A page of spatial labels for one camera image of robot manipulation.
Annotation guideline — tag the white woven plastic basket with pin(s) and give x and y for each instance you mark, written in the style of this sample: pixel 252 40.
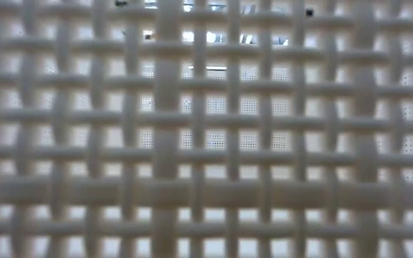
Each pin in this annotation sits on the white woven plastic basket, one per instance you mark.
pixel 165 107

